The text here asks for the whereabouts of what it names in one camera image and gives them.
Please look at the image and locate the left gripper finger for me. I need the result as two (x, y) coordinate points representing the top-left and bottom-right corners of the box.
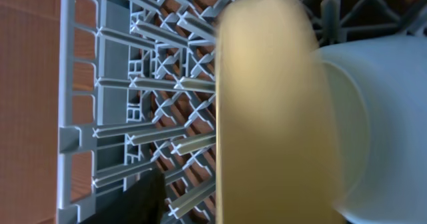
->
(83, 169), (166, 224)

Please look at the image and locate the yellow plate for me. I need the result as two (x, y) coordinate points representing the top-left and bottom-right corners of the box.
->
(215, 0), (343, 223)

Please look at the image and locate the light blue bowl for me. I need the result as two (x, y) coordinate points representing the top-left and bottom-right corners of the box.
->
(318, 35), (426, 223)

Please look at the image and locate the grey plastic dishwasher rack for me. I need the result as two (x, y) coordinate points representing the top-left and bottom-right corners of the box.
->
(57, 0), (426, 223)

